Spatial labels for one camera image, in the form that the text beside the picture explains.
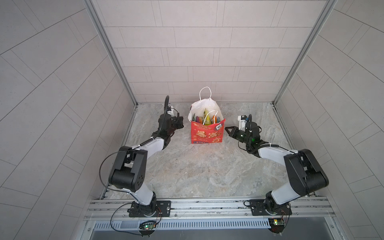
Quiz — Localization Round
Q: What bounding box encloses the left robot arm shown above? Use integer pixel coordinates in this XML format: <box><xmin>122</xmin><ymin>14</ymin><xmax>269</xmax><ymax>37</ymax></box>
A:
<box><xmin>108</xmin><ymin>107</ymin><xmax>184</xmax><ymax>217</ymax></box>

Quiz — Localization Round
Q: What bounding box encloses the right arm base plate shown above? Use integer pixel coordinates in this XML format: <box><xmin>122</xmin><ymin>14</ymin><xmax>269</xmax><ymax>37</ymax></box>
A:
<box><xmin>249</xmin><ymin>200</ymin><xmax>292</xmax><ymax>216</ymax></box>

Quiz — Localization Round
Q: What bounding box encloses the right circuit board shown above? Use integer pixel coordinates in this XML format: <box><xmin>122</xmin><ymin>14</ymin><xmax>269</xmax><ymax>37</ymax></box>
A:
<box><xmin>268</xmin><ymin>218</ymin><xmax>286</xmax><ymax>234</ymax></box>

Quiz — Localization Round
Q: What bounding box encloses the left green circuit board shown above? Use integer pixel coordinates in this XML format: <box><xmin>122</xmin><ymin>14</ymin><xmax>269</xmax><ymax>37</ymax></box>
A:
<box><xmin>139</xmin><ymin>221</ymin><xmax>157</xmax><ymax>231</ymax></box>

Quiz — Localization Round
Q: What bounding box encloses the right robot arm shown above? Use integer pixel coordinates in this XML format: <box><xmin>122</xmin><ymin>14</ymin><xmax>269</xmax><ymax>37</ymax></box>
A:
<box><xmin>225</xmin><ymin>121</ymin><xmax>329</xmax><ymax>215</ymax></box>

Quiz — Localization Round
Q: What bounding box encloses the yellow snack packet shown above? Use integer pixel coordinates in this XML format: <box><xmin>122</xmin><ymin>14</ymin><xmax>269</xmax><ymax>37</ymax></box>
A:
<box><xmin>203</xmin><ymin>109</ymin><xmax>211</xmax><ymax>126</ymax></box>

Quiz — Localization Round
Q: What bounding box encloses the aluminium corner post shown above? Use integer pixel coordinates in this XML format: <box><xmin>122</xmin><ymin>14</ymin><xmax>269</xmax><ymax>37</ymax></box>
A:
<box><xmin>84</xmin><ymin>0</ymin><xmax>138</xmax><ymax>106</ymax></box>
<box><xmin>272</xmin><ymin>0</ymin><xmax>337</xmax><ymax>106</ymax></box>

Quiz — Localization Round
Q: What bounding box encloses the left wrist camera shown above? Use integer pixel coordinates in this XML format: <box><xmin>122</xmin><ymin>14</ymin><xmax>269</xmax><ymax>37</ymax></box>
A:
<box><xmin>167</xmin><ymin>106</ymin><xmax>177</xmax><ymax>117</ymax></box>

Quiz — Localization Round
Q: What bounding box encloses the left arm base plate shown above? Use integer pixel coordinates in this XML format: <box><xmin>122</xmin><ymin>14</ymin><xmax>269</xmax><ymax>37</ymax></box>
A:
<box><xmin>127</xmin><ymin>201</ymin><xmax>171</xmax><ymax>218</ymax></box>

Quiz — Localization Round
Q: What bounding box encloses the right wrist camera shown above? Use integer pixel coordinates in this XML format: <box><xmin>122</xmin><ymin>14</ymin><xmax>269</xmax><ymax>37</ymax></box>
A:
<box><xmin>238</xmin><ymin>115</ymin><xmax>248</xmax><ymax>131</ymax></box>

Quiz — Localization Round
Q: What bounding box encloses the red paper gift bag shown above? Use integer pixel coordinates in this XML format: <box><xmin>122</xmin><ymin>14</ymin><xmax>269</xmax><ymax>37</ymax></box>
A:
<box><xmin>188</xmin><ymin>95</ymin><xmax>226</xmax><ymax>144</ymax></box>

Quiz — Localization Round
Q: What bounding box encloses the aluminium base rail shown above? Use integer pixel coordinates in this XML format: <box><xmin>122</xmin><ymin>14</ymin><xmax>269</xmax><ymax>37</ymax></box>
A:
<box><xmin>84</xmin><ymin>197</ymin><xmax>336</xmax><ymax>221</ymax></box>

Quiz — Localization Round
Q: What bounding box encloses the left aluminium corner post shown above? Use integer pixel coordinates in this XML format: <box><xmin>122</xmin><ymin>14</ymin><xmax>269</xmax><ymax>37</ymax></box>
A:
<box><xmin>84</xmin><ymin>0</ymin><xmax>138</xmax><ymax>106</ymax></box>

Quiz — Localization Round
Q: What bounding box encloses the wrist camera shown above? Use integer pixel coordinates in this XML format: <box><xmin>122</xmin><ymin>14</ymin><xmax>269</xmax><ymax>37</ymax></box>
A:
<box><xmin>238</xmin><ymin>115</ymin><xmax>248</xmax><ymax>131</ymax></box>
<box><xmin>167</xmin><ymin>106</ymin><xmax>177</xmax><ymax>117</ymax></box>

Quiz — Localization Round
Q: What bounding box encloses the right aluminium corner post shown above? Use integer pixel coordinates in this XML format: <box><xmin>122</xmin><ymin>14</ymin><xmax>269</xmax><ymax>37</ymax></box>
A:
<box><xmin>272</xmin><ymin>0</ymin><xmax>337</xmax><ymax>106</ymax></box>

